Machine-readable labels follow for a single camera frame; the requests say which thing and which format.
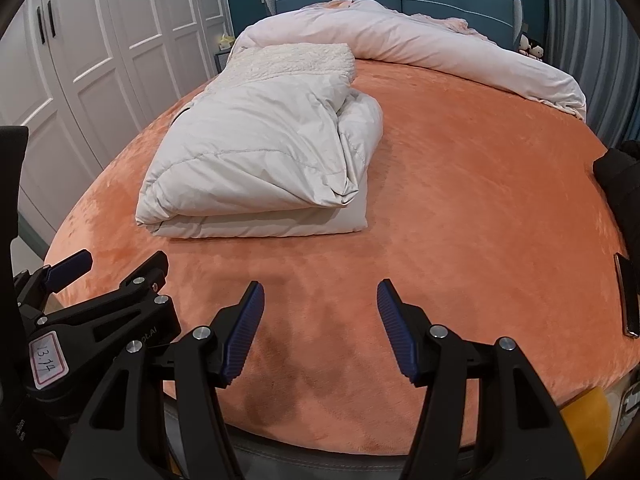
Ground white puffer jacket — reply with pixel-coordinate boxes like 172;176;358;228
136;44;383;238

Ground black clothing pile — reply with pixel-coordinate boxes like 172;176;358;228
592;140;640;245

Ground black smartphone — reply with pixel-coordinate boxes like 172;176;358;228
614;252;640;338

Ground orange velvet bed cover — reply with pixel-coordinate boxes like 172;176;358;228
47;61;639;455

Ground white panelled wardrobe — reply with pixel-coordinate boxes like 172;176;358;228
1;0;231;240

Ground dark bedside table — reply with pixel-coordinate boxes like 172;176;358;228
214;49;231;74

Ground yellow tissue box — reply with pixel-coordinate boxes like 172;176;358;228
218;34;235;51

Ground plush toys on nightstand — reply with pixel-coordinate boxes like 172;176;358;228
518;34;544;61

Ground pink white duvet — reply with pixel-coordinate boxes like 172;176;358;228
232;0;587;120

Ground grey blue curtain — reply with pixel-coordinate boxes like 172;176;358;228
546;0;639;148

